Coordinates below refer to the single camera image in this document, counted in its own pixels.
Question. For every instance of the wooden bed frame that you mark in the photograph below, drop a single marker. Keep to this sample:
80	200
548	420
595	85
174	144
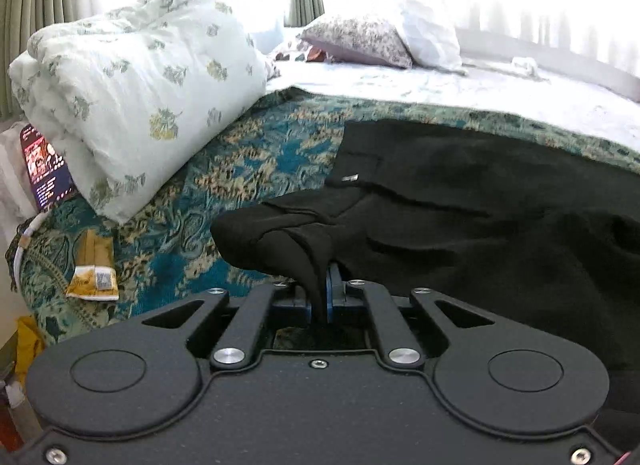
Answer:
496	47

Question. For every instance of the yellow snack packet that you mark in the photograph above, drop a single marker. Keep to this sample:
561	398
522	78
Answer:
94	276

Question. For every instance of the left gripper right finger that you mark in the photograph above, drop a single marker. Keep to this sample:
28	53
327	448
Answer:
493	373

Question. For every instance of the black pants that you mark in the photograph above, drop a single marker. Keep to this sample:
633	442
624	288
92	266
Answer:
532	233

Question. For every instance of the white bed sheet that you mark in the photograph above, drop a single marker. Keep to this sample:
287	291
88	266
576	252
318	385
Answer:
556	100

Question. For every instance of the folded white floral duvet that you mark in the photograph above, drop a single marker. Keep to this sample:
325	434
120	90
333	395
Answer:
127	97

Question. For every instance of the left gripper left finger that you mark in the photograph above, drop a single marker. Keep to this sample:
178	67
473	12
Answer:
133	375

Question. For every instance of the teal patterned bed blanket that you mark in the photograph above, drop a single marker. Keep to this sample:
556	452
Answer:
286	142

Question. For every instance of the small white crumpled cloth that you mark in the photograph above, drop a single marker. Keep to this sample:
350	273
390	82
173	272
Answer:
526	67

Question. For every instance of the white pillow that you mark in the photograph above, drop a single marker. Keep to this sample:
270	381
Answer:
429	37

